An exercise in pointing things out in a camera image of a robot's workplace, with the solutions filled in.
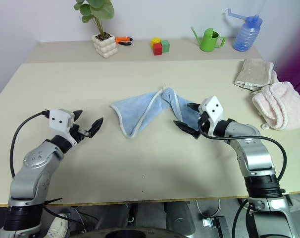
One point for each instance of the folded beige towel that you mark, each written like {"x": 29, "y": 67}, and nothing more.
{"x": 255, "y": 73}

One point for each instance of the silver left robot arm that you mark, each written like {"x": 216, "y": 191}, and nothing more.
{"x": 31, "y": 173}

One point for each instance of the green wooden cube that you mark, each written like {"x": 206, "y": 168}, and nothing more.
{"x": 165, "y": 45}

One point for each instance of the white bubbly plant pot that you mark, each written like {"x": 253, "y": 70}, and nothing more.
{"x": 105, "y": 47}

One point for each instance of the green watering can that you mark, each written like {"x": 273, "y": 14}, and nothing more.
{"x": 209, "y": 41}

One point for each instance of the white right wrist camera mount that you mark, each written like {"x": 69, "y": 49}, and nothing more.
{"x": 214, "y": 107}

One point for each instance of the red wooden cube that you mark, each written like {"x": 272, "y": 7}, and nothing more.
{"x": 158, "y": 49}

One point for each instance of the orange black pliers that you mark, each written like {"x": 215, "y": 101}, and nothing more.
{"x": 124, "y": 39}

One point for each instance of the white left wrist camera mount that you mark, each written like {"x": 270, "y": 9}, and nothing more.
{"x": 59, "y": 119}

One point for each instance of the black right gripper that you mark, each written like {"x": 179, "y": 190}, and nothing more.
{"x": 205, "y": 125}

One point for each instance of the green leafy plant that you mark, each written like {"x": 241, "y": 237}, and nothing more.
{"x": 95, "y": 11}

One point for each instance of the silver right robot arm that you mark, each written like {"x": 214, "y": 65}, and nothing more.
{"x": 256, "y": 153}

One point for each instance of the fluffy pink towel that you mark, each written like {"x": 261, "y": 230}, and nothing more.
{"x": 278, "y": 104}

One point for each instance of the dark rounded robot base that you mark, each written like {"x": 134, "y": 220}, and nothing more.
{"x": 130, "y": 234}

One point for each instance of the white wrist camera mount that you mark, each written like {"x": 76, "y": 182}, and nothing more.
{"x": 59, "y": 119}
{"x": 214, "y": 107}

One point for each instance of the yellow wooden cube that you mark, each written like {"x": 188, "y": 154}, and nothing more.
{"x": 155, "y": 40}

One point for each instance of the grey robot leg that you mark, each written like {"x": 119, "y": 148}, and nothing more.
{"x": 181, "y": 218}

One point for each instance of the white sneaker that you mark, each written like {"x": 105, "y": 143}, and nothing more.
{"x": 56, "y": 226}

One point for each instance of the light blue towel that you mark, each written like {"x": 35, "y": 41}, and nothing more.
{"x": 142, "y": 109}

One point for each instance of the blue plastic spout bottle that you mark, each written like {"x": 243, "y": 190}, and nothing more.
{"x": 246, "y": 34}

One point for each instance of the black metal bracket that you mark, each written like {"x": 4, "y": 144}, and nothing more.
{"x": 218, "y": 225}

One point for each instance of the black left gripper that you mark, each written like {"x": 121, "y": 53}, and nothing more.
{"x": 78, "y": 132}

